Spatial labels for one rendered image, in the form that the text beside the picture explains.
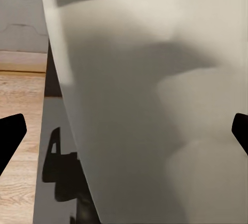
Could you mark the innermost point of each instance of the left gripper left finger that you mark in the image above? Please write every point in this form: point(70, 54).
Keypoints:
point(12, 131)

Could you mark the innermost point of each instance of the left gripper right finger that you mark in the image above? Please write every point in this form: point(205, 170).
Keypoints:
point(240, 129)

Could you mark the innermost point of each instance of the fixed window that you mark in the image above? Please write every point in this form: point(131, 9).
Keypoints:
point(24, 38)

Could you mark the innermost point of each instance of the bowl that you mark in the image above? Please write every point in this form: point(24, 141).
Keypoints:
point(151, 89)

